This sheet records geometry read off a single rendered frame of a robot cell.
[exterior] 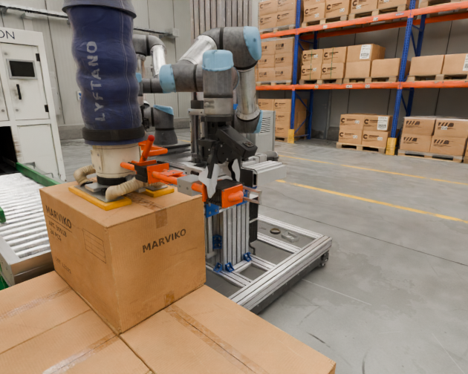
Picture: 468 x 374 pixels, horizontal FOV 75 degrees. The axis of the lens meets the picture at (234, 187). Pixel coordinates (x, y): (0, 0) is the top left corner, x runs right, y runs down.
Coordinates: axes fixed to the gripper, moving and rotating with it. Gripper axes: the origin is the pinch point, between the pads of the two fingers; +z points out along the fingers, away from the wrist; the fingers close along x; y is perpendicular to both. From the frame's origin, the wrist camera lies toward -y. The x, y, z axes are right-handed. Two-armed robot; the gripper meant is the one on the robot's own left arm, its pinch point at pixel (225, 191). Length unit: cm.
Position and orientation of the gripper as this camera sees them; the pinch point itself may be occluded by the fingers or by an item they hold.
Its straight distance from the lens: 83.1
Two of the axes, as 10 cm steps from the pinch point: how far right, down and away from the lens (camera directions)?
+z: 0.0, 9.6, 2.9
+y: -7.3, -1.9, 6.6
